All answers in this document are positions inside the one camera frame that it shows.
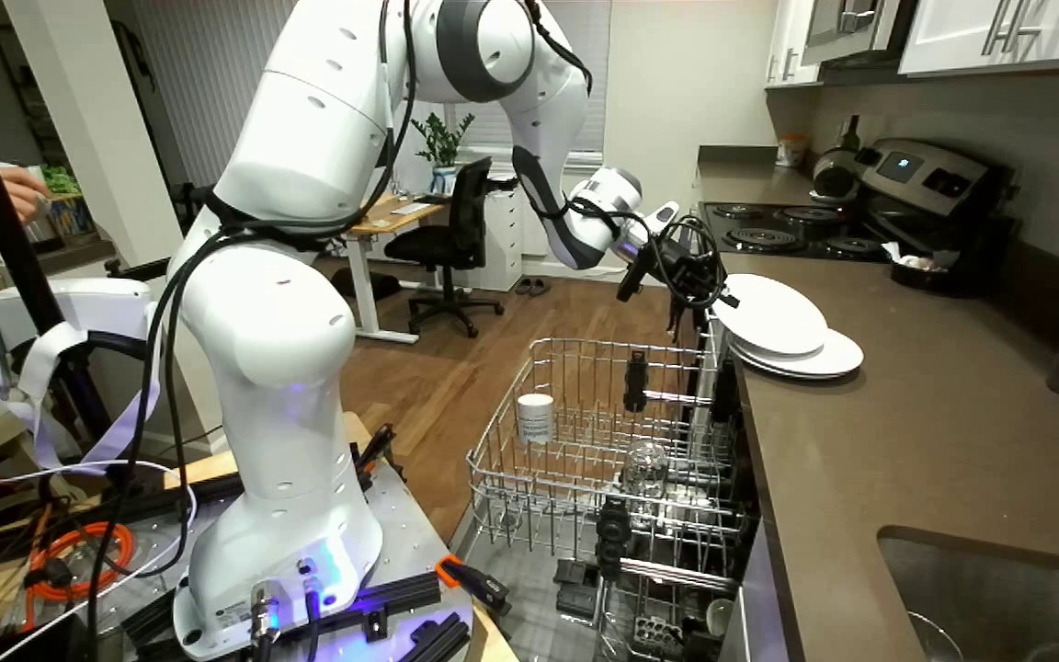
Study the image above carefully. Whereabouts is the steel kitchen sink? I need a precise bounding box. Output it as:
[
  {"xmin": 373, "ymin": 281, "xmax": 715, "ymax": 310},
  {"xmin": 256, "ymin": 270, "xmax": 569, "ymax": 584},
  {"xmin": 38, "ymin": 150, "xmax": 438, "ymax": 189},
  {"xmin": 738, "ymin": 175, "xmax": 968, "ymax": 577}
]
[{"xmin": 875, "ymin": 527, "xmax": 1059, "ymax": 662}]

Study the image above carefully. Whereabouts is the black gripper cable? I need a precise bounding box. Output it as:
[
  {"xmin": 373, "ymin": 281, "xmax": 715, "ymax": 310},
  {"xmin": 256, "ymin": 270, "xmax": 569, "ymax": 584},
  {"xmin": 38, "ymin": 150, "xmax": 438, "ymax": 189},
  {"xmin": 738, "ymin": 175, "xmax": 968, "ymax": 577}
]
[{"xmin": 509, "ymin": 0, "xmax": 634, "ymax": 272}]

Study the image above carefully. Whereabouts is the orange cable coil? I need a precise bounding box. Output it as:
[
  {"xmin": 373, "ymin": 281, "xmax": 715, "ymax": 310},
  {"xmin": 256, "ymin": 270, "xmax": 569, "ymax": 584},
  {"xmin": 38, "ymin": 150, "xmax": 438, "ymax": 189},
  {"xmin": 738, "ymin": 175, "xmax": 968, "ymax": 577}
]
[{"xmin": 20, "ymin": 520, "xmax": 139, "ymax": 608}]

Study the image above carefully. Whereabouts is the black office chair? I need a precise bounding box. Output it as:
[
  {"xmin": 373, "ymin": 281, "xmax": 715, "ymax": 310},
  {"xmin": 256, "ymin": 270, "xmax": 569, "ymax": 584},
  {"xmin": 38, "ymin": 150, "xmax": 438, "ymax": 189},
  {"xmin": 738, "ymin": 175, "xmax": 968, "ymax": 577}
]
[{"xmin": 384, "ymin": 156, "xmax": 512, "ymax": 341}]

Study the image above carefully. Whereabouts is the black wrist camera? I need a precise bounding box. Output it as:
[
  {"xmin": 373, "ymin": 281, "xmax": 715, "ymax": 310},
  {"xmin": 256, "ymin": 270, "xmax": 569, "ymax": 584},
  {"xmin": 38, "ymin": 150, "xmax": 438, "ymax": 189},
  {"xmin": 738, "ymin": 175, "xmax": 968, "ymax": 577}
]
[{"xmin": 613, "ymin": 237, "xmax": 663, "ymax": 310}]

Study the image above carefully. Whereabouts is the robot mounting table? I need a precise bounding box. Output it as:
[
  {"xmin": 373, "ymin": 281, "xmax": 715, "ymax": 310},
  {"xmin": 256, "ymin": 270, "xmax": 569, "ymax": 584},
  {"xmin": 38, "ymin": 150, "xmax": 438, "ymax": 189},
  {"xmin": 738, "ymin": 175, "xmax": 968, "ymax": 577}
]
[{"xmin": 0, "ymin": 409, "xmax": 521, "ymax": 662}]

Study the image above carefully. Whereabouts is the white crumpled cloth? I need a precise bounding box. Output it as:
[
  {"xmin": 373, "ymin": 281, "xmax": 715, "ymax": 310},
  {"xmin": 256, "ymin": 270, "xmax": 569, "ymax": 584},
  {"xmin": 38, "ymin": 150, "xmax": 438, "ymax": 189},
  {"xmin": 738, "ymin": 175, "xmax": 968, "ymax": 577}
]
[{"xmin": 880, "ymin": 239, "xmax": 946, "ymax": 277}]

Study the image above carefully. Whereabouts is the wide white wall cabinet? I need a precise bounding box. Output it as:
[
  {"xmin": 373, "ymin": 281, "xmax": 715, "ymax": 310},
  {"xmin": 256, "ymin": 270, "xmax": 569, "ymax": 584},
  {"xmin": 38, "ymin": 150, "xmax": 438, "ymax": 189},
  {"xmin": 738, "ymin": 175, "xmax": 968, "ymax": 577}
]
[{"xmin": 892, "ymin": 0, "xmax": 1059, "ymax": 81}]

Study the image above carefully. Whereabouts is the green potted plant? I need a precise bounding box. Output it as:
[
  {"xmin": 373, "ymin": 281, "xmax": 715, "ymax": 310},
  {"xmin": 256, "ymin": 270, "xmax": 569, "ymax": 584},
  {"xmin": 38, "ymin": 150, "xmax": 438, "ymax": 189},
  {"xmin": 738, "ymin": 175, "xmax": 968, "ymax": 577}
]
[{"xmin": 413, "ymin": 105, "xmax": 483, "ymax": 197}]

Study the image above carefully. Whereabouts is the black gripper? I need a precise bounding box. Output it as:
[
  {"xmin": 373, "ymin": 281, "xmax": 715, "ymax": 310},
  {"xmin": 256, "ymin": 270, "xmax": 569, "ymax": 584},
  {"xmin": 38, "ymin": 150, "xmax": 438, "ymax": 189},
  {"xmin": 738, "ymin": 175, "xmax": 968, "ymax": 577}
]
[{"xmin": 655, "ymin": 212, "xmax": 742, "ymax": 335}]

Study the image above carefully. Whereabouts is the red black handled tool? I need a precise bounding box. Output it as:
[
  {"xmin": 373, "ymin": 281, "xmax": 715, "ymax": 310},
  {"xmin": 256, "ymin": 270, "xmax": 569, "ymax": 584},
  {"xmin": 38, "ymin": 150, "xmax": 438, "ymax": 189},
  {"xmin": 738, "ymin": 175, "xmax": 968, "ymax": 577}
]
[{"xmin": 433, "ymin": 552, "xmax": 512, "ymax": 619}]

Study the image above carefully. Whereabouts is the loaded lower dishwasher rack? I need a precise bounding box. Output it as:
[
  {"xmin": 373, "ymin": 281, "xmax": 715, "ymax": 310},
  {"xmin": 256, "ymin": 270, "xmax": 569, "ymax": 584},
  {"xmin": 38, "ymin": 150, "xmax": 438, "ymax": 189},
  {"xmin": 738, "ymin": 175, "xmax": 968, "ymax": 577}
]
[{"xmin": 543, "ymin": 492, "xmax": 756, "ymax": 662}]

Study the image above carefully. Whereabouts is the person's hand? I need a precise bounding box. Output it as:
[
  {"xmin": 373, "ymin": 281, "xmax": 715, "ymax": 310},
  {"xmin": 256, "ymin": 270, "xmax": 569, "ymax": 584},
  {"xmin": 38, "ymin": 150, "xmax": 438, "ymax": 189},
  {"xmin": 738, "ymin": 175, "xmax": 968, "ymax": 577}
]
[{"xmin": 0, "ymin": 161, "xmax": 56, "ymax": 229}]

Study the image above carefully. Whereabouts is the metal wire dishwasher rack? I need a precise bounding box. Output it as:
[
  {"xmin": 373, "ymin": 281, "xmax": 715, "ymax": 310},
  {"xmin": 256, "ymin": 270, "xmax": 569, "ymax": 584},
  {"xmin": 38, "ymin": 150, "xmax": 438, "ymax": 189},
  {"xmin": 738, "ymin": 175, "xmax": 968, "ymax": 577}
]
[{"xmin": 463, "ymin": 335, "xmax": 756, "ymax": 598}]

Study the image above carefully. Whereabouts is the grey open dishwasher door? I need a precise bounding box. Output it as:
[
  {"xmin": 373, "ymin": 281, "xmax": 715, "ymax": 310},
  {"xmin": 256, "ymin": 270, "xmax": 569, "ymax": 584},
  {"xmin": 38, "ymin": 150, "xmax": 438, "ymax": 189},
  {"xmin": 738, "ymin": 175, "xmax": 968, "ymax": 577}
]
[{"xmin": 449, "ymin": 506, "xmax": 580, "ymax": 662}]

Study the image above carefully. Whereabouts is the narrow white wall cabinet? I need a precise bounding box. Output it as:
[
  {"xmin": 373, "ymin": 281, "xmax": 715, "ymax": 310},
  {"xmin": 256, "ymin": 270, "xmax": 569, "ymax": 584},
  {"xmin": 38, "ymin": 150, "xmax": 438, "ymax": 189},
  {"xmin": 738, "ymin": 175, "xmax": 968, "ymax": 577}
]
[{"xmin": 762, "ymin": 0, "xmax": 822, "ymax": 88}]

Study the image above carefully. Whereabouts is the dark kettle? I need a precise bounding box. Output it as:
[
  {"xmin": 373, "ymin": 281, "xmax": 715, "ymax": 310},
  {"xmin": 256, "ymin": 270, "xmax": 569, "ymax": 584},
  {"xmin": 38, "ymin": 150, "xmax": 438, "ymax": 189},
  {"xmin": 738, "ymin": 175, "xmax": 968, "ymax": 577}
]
[{"xmin": 805, "ymin": 113, "xmax": 873, "ymax": 206}]

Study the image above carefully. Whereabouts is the black clamp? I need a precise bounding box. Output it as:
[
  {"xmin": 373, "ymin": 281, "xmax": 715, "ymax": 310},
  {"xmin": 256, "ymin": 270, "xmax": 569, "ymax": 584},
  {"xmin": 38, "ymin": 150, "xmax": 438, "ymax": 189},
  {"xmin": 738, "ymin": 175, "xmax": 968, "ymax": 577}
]
[{"xmin": 354, "ymin": 420, "xmax": 400, "ymax": 492}]

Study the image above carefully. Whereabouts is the thin white cable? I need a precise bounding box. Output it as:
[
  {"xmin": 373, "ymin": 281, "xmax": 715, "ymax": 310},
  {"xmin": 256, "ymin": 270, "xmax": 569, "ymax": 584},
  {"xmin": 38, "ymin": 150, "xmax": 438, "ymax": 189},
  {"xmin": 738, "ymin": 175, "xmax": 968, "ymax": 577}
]
[{"xmin": 0, "ymin": 455, "xmax": 207, "ymax": 662}]

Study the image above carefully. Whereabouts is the white box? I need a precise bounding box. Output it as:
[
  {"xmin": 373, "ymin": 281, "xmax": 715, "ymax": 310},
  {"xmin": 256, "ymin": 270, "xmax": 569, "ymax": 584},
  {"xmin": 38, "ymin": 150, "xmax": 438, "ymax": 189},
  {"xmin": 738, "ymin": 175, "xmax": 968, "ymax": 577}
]
[{"xmin": 0, "ymin": 277, "xmax": 161, "ymax": 370}]

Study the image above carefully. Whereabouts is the dark overhead microwave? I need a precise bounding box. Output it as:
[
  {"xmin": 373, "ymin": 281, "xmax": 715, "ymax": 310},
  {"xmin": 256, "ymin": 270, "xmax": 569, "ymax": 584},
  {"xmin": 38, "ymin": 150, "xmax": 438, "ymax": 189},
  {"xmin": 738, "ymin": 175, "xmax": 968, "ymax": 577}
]
[{"xmin": 802, "ymin": 0, "xmax": 921, "ymax": 71}]

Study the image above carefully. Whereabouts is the pale lilac strap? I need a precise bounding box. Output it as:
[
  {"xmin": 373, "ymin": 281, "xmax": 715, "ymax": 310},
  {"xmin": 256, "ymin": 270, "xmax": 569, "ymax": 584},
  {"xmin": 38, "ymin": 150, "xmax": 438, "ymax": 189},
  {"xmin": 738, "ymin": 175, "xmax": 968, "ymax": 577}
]
[{"xmin": 0, "ymin": 321, "xmax": 169, "ymax": 478}]

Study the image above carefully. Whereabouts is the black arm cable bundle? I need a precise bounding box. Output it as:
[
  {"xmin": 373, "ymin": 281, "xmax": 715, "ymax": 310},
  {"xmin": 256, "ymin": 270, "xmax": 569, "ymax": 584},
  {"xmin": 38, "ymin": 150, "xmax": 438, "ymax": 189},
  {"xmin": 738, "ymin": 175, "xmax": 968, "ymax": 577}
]
[{"xmin": 86, "ymin": 0, "xmax": 428, "ymax": 662}]

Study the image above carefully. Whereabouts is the black kitchen stove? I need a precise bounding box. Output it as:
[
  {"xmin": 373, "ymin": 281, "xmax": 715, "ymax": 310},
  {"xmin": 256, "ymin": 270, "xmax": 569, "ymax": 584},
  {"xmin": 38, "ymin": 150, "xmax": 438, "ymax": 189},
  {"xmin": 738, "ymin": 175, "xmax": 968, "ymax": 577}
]
[{"xmin": 697, "ymin": 136, "xmax": 1015, "ymax": 297}]

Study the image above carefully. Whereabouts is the white cup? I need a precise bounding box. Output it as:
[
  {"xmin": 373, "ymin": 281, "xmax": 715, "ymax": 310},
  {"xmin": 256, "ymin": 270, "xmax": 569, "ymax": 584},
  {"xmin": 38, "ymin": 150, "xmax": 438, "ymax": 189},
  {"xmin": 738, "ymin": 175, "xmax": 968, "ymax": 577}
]
[{"xmin": 515, "ymin": 389, "xmax": 558, "ymax": 450}]

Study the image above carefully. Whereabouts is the black tripod pole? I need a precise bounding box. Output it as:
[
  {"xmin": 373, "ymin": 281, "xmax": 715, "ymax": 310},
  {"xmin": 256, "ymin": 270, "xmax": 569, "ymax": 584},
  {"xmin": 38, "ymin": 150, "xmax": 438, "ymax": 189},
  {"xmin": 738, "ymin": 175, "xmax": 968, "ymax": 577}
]
[{"xmin": 0, "ymin": 51, "xmax": 112, "ymax": 446}]

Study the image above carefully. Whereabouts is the black rack clip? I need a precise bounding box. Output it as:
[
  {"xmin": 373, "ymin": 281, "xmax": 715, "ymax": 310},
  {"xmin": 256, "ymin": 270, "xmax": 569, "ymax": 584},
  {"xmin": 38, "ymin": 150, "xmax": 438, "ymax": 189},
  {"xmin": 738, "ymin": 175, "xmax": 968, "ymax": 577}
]
[{"xmin": 620, "ymin": 344, "xmax": 655, "ymax": 414}]

